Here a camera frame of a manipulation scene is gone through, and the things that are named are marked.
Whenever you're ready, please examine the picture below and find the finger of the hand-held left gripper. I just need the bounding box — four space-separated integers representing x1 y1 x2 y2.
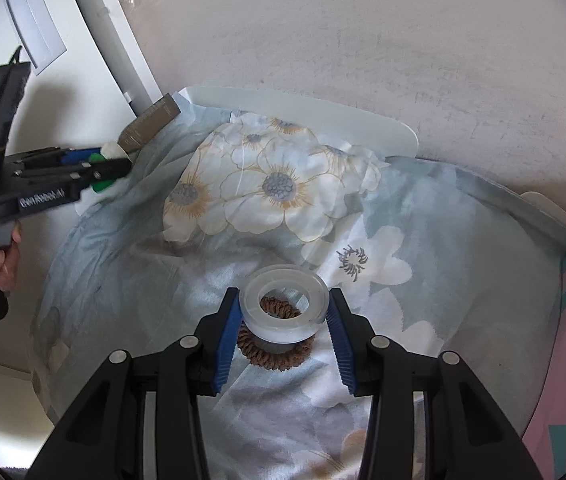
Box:
16 159 132 196
13 147 105 169

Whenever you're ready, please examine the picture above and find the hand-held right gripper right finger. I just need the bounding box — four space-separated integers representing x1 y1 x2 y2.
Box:
325 287 544 480

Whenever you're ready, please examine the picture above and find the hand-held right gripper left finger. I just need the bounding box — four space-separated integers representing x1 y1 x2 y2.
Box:
28 287 244 480

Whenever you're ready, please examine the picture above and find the brown braided hair tie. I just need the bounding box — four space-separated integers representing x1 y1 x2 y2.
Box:
237 296 316 372

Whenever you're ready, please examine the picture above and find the clear tape roll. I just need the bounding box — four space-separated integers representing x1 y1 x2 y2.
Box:
239 264 329 343

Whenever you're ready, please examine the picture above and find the cream cosmetic tube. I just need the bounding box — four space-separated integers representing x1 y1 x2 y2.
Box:
117 92 181 153

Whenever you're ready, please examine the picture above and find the floral blue cloth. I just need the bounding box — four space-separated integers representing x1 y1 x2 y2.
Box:
28 87 566 480

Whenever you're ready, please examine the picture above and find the white door frame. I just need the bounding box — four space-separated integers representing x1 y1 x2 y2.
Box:
62 0 164 117

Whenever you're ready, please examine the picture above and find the grey wall panel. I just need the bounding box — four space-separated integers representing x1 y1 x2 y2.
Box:
3 0 67 77

